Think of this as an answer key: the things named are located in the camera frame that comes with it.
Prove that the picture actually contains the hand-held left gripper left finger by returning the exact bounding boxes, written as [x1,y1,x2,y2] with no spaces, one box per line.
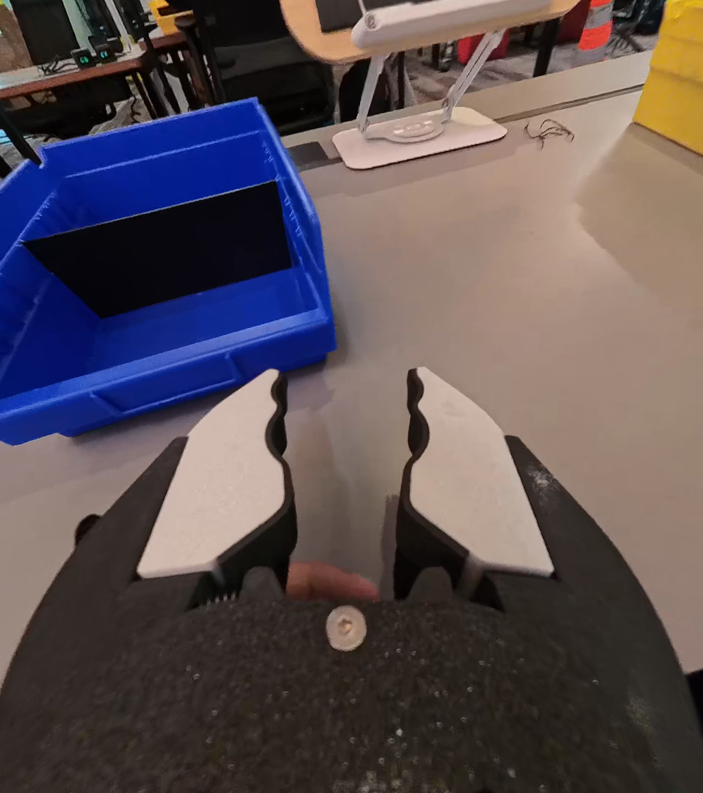
[136,370,298,609]

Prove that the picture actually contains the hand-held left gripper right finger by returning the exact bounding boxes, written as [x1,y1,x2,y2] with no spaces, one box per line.
[393,367,556,605]

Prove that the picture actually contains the large blue plastic bin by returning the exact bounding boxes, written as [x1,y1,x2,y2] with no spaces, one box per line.
[0,98,337,446]

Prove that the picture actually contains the yellow plastic bin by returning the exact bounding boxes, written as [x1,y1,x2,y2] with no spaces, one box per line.
[632,0,703,180]

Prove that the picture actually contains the grey desk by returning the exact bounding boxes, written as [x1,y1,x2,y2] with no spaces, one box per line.
[0,52,703,769]

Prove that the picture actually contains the person's left hand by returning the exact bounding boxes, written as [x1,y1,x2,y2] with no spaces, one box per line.
[286,563,381,602]

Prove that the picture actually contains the white metal stand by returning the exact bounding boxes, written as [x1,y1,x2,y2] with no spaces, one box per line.
[332,0,553,171]

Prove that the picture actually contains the black office chair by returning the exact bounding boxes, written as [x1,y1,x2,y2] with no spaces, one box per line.
[175,0,337,134]

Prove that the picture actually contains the red storage box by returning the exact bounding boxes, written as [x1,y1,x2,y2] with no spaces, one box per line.
[457,31,513,64]

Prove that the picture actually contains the brown wooden table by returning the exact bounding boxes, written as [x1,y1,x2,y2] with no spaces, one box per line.
[0,28,188,112]

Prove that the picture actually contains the orange traffic cone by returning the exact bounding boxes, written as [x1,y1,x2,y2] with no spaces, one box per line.
[577,0,614,53]

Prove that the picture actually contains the black tangled string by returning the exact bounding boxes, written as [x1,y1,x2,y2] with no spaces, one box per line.
[524,118,575,150]

